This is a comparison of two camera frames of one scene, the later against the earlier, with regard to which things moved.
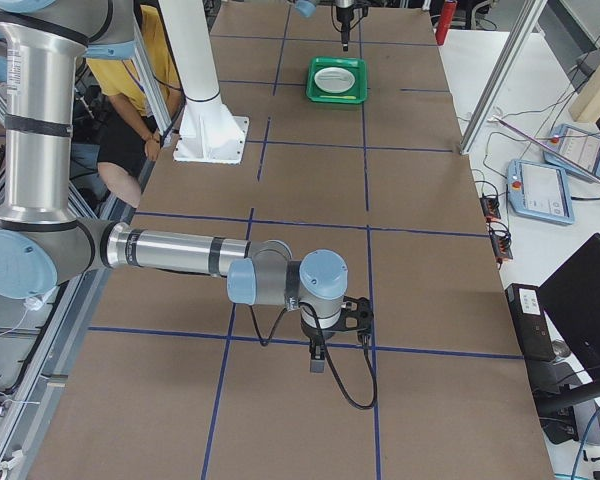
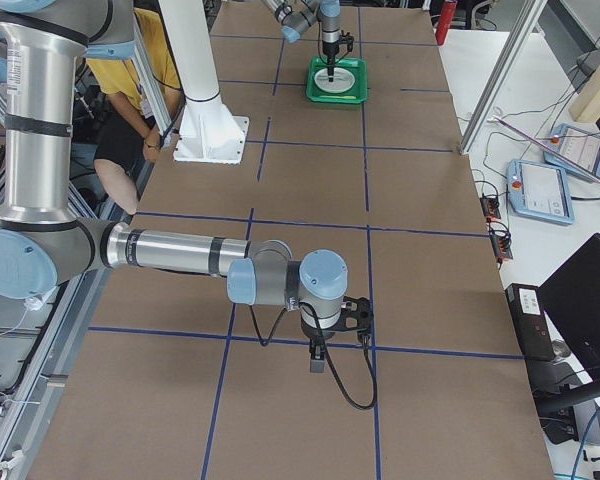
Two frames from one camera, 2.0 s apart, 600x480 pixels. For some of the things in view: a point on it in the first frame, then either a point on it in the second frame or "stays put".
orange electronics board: (490, 204) stays put
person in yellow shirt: (130, 128) stays put
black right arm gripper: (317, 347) stays put
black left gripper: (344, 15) to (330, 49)
